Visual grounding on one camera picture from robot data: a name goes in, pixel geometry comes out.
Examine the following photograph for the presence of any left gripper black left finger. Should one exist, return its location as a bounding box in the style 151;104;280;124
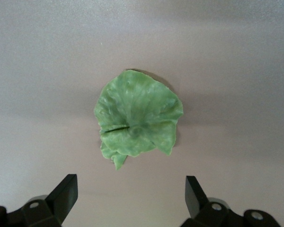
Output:
0;174;79;227

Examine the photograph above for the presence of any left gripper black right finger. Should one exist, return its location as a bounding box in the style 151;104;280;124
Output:
179;175;281;227

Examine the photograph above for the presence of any green lettuce leaf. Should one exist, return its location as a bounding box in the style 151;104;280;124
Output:
94;69;184;170

